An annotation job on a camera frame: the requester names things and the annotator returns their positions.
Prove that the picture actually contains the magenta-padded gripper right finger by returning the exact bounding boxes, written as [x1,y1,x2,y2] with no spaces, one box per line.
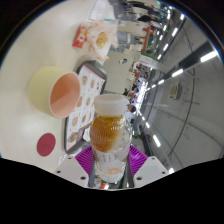
[125,144,171,188]

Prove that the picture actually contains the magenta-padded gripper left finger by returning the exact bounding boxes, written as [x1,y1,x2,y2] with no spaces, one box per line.
[52,144,96,188]

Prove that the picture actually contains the clear plastic drink bottle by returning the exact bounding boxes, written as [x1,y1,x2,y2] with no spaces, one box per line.
[89,93,133,184]

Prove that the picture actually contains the flat round red coaster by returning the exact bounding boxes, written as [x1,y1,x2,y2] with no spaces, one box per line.
[36,132,57,158]

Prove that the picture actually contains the dark tray with paper liner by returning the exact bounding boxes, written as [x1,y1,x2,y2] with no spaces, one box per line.
[63,63,108,155]

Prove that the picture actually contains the ceiling air conditioner unit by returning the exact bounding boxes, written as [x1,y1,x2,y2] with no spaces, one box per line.
[168,82,184,100]

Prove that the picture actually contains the yellow cup with pink inside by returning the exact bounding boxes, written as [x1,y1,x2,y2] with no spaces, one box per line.
[27,65,82,120]

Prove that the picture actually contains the beige chair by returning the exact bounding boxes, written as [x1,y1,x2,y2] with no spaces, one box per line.
[106,49,141,94]

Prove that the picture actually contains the small red sauce packet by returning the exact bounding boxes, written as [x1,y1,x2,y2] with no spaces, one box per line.
[72,24,88,49]

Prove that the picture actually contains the ceiling strip lights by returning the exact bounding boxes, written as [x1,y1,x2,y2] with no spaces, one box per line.
[133,4,221,174]

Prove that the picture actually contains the white printed card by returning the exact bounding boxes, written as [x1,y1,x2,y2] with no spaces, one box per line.
[87,0,113,23]

